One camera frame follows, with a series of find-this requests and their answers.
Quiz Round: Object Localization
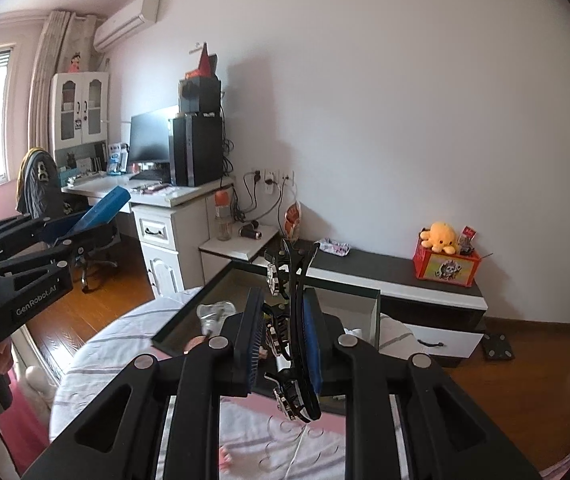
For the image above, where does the black computer tower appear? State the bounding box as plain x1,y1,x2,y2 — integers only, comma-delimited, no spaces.
169,112,225,187

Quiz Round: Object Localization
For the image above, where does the black speaker box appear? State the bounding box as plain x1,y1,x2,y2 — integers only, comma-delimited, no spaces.
178,76,222,115

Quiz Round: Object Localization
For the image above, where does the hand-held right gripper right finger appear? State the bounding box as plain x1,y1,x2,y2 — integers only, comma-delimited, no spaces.
301,287,541,480

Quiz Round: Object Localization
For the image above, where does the black computer monitor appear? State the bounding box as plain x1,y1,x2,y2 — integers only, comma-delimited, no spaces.
129,105,178,171

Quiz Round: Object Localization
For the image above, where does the white glass-door cabinet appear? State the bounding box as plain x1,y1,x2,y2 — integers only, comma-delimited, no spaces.
49,71,110,153

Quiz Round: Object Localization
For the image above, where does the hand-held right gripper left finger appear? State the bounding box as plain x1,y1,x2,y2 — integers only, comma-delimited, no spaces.
22,287,268,480

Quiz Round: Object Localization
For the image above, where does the white low side table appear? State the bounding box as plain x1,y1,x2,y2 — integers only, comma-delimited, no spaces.
198,222,281,286

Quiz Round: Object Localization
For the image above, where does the yellow octopus plush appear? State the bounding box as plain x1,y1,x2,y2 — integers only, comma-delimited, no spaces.
419,221,458,253

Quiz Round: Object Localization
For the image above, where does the orange snack bag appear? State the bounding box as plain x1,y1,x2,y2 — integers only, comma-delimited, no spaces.
283,200,302,241

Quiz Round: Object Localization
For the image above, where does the red printed box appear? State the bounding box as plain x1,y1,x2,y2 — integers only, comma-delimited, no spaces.
412,237,482,287

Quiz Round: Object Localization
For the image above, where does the white cat-shaped dish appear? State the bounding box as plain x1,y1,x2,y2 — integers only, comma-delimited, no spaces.
196,301,237,337

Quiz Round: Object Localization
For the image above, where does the black rhinestone hair clip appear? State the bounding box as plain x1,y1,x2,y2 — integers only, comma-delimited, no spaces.
264,239,323,423

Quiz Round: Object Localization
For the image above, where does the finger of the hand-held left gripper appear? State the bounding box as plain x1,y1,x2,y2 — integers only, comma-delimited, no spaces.
0,186,132,261
0,237,88,281

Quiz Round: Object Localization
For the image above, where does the white bed frame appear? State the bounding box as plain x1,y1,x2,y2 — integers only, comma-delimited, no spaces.
24,325,63,401

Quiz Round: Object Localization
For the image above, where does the pink storage box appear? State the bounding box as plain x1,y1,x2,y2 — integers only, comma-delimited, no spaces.
151,259,382,417

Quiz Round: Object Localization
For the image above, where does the white desk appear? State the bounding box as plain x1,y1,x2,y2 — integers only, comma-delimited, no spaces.
61,167,236,301

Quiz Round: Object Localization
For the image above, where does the blue carton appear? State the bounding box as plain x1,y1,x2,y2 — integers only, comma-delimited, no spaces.
106,142,130,175

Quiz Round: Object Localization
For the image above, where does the white cable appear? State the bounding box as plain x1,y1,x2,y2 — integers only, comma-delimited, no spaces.
285,422,313,480

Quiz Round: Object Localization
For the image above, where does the black bathroom scale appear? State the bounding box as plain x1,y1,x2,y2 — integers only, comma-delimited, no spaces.
482,331,516,362

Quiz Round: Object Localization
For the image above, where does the black power cable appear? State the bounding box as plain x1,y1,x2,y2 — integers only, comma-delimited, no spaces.
232,172,286,226

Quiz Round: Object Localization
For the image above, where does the beige curtain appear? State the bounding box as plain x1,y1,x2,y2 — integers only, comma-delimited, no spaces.
27,10,98,153

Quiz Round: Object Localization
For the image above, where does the patterned pouch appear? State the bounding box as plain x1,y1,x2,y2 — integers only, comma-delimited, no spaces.
318,236,352,256

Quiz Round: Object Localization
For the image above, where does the black white low cabinet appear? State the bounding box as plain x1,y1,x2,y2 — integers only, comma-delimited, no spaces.
260,237,488,368

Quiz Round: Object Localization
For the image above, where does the white air conditioner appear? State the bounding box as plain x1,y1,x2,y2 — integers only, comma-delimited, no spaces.
93,0,160,52

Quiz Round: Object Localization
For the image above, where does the black office chair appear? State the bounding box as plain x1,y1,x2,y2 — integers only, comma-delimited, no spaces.
15,147,120,293

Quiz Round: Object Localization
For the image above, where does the red pointed box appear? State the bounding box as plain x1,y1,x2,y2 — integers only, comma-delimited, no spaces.
185,41,218,80

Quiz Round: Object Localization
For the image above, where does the grey jacket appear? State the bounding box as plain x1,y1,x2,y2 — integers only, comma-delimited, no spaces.
15,147,63,221

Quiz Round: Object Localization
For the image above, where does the clear bottle orange cap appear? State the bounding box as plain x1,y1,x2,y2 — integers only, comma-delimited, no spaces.
214,190,232,242

